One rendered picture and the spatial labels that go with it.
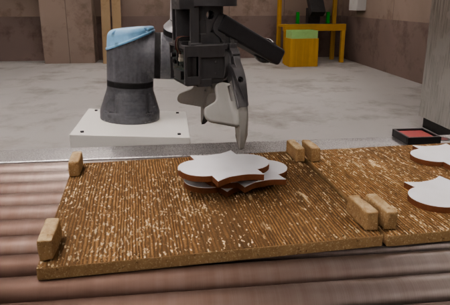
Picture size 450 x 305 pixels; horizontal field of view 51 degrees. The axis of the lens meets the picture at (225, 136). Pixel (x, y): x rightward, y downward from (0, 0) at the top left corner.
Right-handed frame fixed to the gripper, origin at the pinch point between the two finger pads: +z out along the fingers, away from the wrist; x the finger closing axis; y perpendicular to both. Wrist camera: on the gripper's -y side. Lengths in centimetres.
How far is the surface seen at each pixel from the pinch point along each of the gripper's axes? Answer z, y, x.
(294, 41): 56, -440, -720
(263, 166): 4.5, -4.9, 3.1
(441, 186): 7.5, -29.8, 13.7
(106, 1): -18, -130, -928
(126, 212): 8.5, 15.7, 2.7
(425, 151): 7.5, -40.6, -0.5
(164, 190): 8.5, 8.8, -3.0
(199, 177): 4.7, 5.1, 3.1
